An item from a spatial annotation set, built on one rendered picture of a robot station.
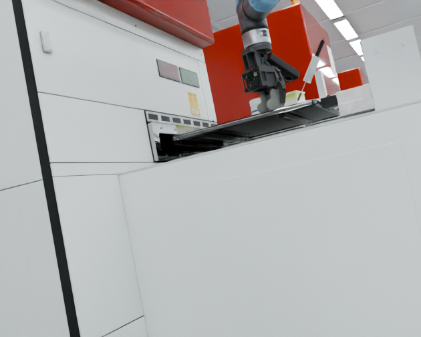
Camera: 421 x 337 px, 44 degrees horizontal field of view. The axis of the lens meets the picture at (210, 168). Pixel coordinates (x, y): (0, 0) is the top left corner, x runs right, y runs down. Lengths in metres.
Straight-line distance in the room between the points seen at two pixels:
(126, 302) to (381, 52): 0.68
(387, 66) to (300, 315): 0.48
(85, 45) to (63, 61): 0.10
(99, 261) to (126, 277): 0.09
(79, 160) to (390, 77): 0.60
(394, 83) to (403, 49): 0.06
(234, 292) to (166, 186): 0.25
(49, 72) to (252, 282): 0.55
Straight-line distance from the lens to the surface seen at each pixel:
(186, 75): 1.56
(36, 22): 1.06
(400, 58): 1.02
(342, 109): 1.20
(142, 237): 1.11
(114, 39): 1.27
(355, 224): 0.95
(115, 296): 1.06
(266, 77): 1.42
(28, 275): 1.03
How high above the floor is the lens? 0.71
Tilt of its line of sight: 4 degrees up
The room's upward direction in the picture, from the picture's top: 11 degrees counter-clockwise
